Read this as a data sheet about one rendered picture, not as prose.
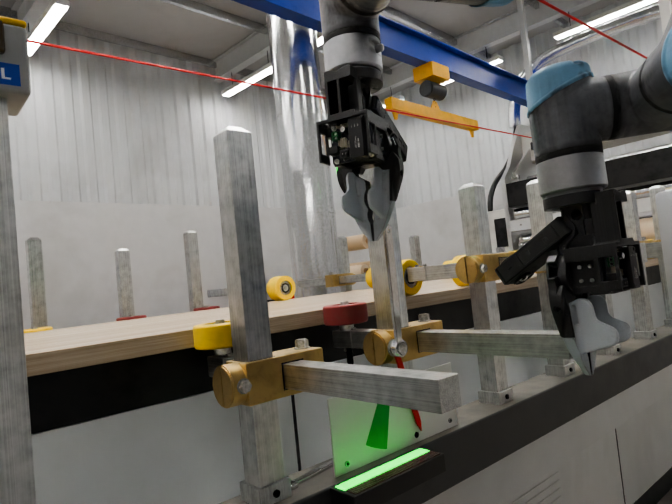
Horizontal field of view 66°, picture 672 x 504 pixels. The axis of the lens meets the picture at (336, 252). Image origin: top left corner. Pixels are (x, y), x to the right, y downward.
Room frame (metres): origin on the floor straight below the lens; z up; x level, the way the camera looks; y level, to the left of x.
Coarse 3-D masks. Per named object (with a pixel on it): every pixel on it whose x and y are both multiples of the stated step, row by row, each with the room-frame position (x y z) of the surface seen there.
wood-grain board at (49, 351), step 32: (448, 288) 1.30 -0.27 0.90; (512, 288) 1.39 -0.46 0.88; (128, 320) 1.37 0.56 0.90; (160, 320) 1.19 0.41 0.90; (192, 320) 1.04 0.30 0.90; (288, 320) 0.91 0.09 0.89; (320, 320) 0.96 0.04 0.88; (32, 352) 0.67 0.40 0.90; (64, 352) 0.68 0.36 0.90; (96, 352) 0.70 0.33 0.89; (128, 352) 0.73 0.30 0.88; (160, 352) 0.76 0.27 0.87
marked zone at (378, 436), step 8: (376, 408) 0.73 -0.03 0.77; (384, 408) 0.74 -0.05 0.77; (376, 416) 0.73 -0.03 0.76; (384, 416) 0.74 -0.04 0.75; (376, 424) 0.73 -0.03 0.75; (384, 424) 0.74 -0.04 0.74; (376, 432) 0.73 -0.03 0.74; (384, 432) 0.74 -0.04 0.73; (368, 440) 0.72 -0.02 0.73; (376, 440) 0.73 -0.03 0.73; (384, 440) 0.74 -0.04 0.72; (384, 448) 0.74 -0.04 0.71
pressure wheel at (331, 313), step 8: (336, 304) 0.96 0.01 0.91; (344, 304) 0.94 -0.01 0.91; (352, 304) 0.91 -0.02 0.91; (360, 304) 0.92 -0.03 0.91; (328, 312) 0.92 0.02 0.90; (336, 312) 0.91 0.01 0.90; (344, 312) 0.91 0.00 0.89; (352, 312) 0.91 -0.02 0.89; (360, 312) 0.92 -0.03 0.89; (328, 320) 0.92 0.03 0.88; (336, 320) 0.91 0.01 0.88; (344, 320) 0.91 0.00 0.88; (352, 320) 0.91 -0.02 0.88; (360, 320) 0.91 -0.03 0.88; (344, 328) 0.93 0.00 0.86; (352, 352) 0.94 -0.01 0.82; (352, 360) 0.94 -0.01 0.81
